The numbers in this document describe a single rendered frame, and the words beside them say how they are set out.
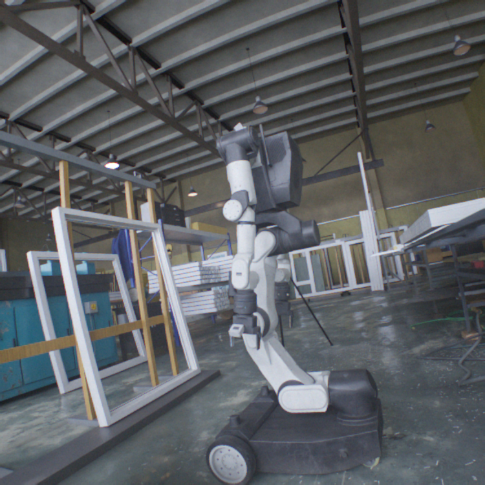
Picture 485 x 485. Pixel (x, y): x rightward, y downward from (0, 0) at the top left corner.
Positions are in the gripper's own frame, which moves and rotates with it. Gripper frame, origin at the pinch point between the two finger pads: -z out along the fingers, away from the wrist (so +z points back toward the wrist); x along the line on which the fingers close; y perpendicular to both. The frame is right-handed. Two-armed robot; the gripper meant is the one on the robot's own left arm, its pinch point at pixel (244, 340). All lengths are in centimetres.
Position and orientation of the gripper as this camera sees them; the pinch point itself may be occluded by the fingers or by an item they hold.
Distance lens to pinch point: 128.5
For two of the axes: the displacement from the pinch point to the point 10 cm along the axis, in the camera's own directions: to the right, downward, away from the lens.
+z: 0.1, -10.0, 0.5
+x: -9.2, 0.1, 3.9
